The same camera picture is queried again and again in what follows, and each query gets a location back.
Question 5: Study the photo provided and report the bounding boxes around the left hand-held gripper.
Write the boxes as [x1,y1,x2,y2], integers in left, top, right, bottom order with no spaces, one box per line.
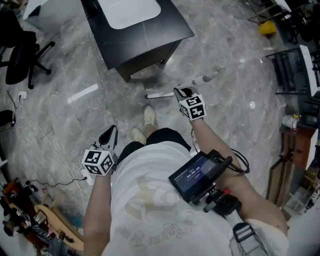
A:
[81,125,119,177]

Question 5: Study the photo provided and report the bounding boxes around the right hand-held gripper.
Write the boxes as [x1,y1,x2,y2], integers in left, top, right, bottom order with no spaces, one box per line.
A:
[173,85,207,122]

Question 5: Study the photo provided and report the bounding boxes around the grey white broom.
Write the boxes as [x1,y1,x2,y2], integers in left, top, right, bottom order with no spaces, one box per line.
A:
[146,65,227,100]

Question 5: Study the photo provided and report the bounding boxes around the person's right forearm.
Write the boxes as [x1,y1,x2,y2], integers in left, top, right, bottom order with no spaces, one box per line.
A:
[191,119,289,237]

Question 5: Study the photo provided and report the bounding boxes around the person's left forearm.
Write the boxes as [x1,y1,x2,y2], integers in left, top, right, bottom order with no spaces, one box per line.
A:
[83,171,114,253]

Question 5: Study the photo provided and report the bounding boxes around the cream sneaker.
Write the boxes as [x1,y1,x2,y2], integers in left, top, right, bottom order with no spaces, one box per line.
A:
[131,126,146,146]
[143,104,158,131]

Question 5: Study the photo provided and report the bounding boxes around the white power strip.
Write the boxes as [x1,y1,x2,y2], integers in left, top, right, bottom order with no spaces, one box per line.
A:
[79,161,96,186]

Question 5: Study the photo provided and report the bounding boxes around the black shorts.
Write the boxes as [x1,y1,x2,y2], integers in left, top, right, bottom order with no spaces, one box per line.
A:
[116,127,192,166]

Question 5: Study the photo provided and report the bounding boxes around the black table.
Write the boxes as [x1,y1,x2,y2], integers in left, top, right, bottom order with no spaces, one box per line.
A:
[79,0,196,83]

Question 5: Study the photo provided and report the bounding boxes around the black chest monitor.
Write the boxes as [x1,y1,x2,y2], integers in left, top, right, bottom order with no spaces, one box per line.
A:
[167,149,233,204]

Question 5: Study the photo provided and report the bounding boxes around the white printed t-shirt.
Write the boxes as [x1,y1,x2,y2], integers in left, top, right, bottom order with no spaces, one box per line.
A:
[101,142,292,256]

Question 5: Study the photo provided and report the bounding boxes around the white rounded panel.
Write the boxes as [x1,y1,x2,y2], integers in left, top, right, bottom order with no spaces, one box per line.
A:
[96,0,162,30]

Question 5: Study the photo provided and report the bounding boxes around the curved wooden board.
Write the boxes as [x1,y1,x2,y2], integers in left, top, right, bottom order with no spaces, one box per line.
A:
[33,203,85,251]

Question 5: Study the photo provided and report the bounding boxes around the yellow container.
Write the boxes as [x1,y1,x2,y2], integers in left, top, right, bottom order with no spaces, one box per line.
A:
[258,20,277,39]

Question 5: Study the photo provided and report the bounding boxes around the black metal rack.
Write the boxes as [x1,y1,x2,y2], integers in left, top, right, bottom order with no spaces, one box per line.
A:
[265,45,312,96]

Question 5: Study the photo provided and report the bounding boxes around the white cup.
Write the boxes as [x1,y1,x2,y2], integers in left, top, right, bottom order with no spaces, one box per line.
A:
[282,114,302,131]

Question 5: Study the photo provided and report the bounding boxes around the black office chair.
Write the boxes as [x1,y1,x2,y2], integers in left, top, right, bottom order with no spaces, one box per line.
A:
[0,9,56,90]

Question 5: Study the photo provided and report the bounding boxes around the brown wooden side table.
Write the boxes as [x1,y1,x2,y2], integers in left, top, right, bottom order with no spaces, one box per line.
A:
[278,122,320,171]

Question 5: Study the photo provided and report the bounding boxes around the white shelf board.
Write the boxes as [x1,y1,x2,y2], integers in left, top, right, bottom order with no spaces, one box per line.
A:
[299,44,320,97]

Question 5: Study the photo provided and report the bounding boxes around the thin white gripper cable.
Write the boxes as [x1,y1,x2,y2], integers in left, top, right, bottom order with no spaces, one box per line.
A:
[190,126,199,152]

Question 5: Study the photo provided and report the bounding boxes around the black floor cable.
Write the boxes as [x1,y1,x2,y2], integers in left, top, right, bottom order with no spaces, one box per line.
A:
[25,171,88,188]

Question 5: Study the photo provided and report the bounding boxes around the black monitor cables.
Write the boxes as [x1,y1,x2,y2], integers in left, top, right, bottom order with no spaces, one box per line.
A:
[224,147,251,175]

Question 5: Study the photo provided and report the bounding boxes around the black monitor mount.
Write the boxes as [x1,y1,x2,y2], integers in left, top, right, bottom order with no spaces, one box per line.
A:
[191,186,243,216]

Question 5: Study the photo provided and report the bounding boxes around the grey strap with buckle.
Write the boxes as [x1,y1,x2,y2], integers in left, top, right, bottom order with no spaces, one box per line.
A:
[225,212,267,256]

